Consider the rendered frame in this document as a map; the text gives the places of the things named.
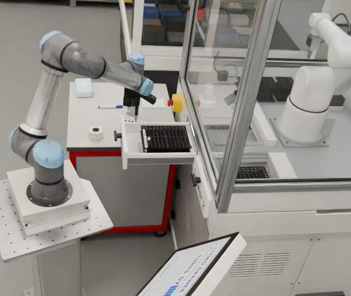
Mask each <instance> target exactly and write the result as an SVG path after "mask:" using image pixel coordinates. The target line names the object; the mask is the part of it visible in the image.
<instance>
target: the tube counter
mask: <svg viewBox="0 0 351 296"><path fill-rule="evenodd" d="M186 276H187V275H185V276H182V277H178V278H177V279H176V280H175V281H174V283H173V284H172V285H171V287H170V288H169V289H168V290H167V291H166V293H165V294H164V295H163V296H171V295H172V294H173V292H174V291H175V290H176V289H177V288H178V286H179V285H180V284H181V283H182V281H183V280H184V279H185V277H186Z"/></svg>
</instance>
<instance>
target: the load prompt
mask: <svg viewBox="0 0 351 296"><path fill-rule="evenodd" d="M219 249H220V247H219V248H215V249H212V250H209V252H208V253H207V254H206V255H205V256H204V258H203V259H202V260H201V261H200V262H199V264H198V265H197V266H196V267H195V269H194V270H193V271H192V273H191V274H190V275H189V276H188V277H187V279H186V280H185V281H184V282H183V284H182V285H181V286H180V287H179V289H178V290H177V291H176V292H175V294H174V295H173V296H183V295H184V294H185V293H186V291H187V290H188V289H189V288H190V286H191V285H192V284H193V282H194V281H195V280H196V279H197V277H198V276H199V275H200V274H201V272H202V271H203V269H204V268H205V267H206V266H207V264H208V263H209V262H210V261H211V259H212V258H213V257H214V256H215V254H216V253H217V252H218V250H219Z"/></svg>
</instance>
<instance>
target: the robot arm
mask: <svg viewBox="0 0 351 296"><path fill-rule="evenodd" d="M39 50H40V52H41V54H42V55H43V56H42V59H41V64H42V66H43V69H42V72H41V74H40V78H39V80H38V84H37V86H36V89H35V93H34V95H33V98H32V101H31V105H30V107H29V110H28V114H27V116H26V119H25V121H24V122H22V123H20V125H19V126H17V127H16V128H15V130H12V131H11V134H10V135H9V141H8V142H9V146H10V148H11V149H12V150H13V152H14V153H15V154H17V155H18V156H20V157H21V158H22V159H24V161H26V162H27V163H28V164H30V165H31V166H32V167H33V168H34V170H35V178H34V180H33V183H32V186H31V194H32V196H33V198H34V199H35V200H37V201H40V202H42V203H55V202H58V201H61V200H63V199H64V198H65V197H66V196H67V194H68V184H67V182H66V179H65V177H64V159H65V155H64V152H63V148H62V146H61V145H60V144H59V143H58V142H56V141H54V140H51V141H50V140H49V139H46V137H47V134H48V131H47V130H46V125H47V123H48V120H49V117H50V114H51V111H52V108H53V105H54V103H55V100H56V97H57V95H58V91H59V88H60V86H61V83H62V80H63V77H64V75H65V74H67V73H69V72H72V73H75V74H78V75H82V76H85V77H88V78H91V79H103V80H105V81H108V82H111V83H114V84H117V85H119V86H122V87H124V96H123V106H127V107H128V108H127V110H129V111H128V112H126V114H127V115H129V116H132V117H134V120H137V119H138V115H139V106H140V98H143V99H144V100H146V101H148V102H149V103H151V104H152V105H154V104H155V103H156V100H157V98H156V97H155V96H154V95H152V94H151V92H152V90H153V88H154V83H153V82H152V81H151V80H150V79H149V78H146V77H144V76H143V75H144V64H145V63H144V55H142V54H140V53H137V52H134V53H131V54H130V55H129V58H128V59H129V60H127V61H125V62H123V63H121V64H119V65H115V64H113V63H111V62H108V61H106V60H105V58H104V57H103V56H100V55H98V54H97V53H95V52H94V51H92V50H91V49H89V48H88V47H87V46H85V45H84V44H82V43H80V42H79V41H77V40H75V39H73V38H72V37H70V36H69V35H68V34H66V33H63V32H61V31H51V32H49V33H47V34H46V35H45V36H44V37H43V38H42V40H41V42H40V44H39Z"/></svg>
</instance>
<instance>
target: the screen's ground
mask: <svg viewBox="0 0 351 296"><path fill-rule="evenodd" d="M230 238H231V237H228V238H224V240H223V242H222V243H221V244H220V245H219V246H218V248H219V247H220V249H219V250H218V252H217V253H216V254H215V256H214V257H213V258H212V259H211V261H210V262H209V263H208V264H207V266H206V267H205V268H204V269H203V271H202V272H201V274H200V275H199V276H198V277H197V279H196V280H195V281H194V282H193V284H192V285H191V286H190V288H189V289H188V290H187V291H186V293H185V294H184V295H183V296H185V295H186V294H187V293H188V292H189V290H190V289H191V287H192V286H193V285H194V284H195V282H196V281H197V280H198V279H199V277H200V276H201V275H202V273H203V272H204V271H205V270H206V268H207V267H208V266H209V265H210V263H211V262H212V260H213V259H214V258H215V257H216V255H217V254H218V253H219V252H220V250H221V249H222V248H223V246H224V245H225V244H226V243H227V241H228V240H229V239H230ZM213 243H214V241H213V242H211V243H207V244H203V245H199V246H196V247H192V248H188V249H189V250H188V251H187V252H186V253H185V254H184V255H183V256H182V257H185V256H188V255H192V254H196V255H195V256H194V257H193V258H192V259H191V261H190V262H189V263H188V264H187V265H186V267H185V268H184V269H183V270H182V272H180V274H179V275H178V276H177V278H178V277H182V276H185V275H187V276H186V277H185V279H184V280H183V281H182V283H181V284H180V285H179V286H178V288H177V289H176V290H175V291H174V292H173V294H172V295H171V296H173V295H174V294H175V292H176V291H177V290H178V289H179V287H180V286H181V285H182V284H183V282H184V281H185V280H186V279H187V277H188V276H189V275H190V274H191V273H192V271H193V270H194V269H195V267H196V266H197V265H198V264H199V262H200V261H201V260H202V259H203V258H204V256H205V255H206V254H207V253H208V252H209V250H208V249H209V248H210V247H211V246H212V245H213ZM179 253H180V251H178V252H176V253H175V254H174V255H173V256H172V258H171V259H170V260H169V261H168V262H167V264H168V263H173V262H175V261H176V262H177V261H178V260H179V259H180V258H176V256H177V255H178V254H179ZM175 258H176V259H175ZM176 262H175V263H176ZM167 264H166V265H167ZM166 265H165V266H166ZM174 265H175V264H174ZM174 265H173V266H174ZM165 266H164V267H165ZM173 266H172V267H173ZM164 267H163V268H164ZM163 268H162V269H163ZM162 269H161V270H162ZM161 270H160V271H159V272H158V274H159V273H160V272H161ZM170 270H171V268H170V269H169V271H170ZM167 273H168V272H167ZM167 273H166V274H167ZM158 274H157V275H158ZM166 274H165V275H166ZM157 275H156V276H157ZM156 276H155V277H154V278H153V279H152V280H151V281H150V283H149V284H148V285H147V286H146V287H145V289H146V288H147V287H148V286H149V285H154V284H158V283H159V282H160V281H156V282H152V281H153V280H154V279H155V278H156ZM163 278H164V277H163ZM163 278H162V279H163ZM177 278H176V279H177ZM162 279H161V280H162ZM176 279H175V280H176ZM175 280H174V281H175ZM174 281H173V282H172V283H171V285H172V284H173V283H174ZM171 285H170V286H169V287H168V288H167V289H166V291H167V290H168V289H169V288H170V287H171ZM156 286H157V285H156ZM156 286H155V287H156ZM155 287H154V288H155ZM145 289H144V290H145ZM144 290H143V291H144ZM152 290H153V289H152ZM152 290H151V291H150V292H152ZM143 291H142V292H143ZM166 291H165V292H164V293H163V295H164V294H165V293H166ZM142 292H141V293H142ZM141 293H140V294H141ZM140 294H139V295H138V296H140ZM149 294H150V293H149ZM149 294H148V295H149ZM148 295H147V296H148ZM163 295H162V296H163Z"/></svg>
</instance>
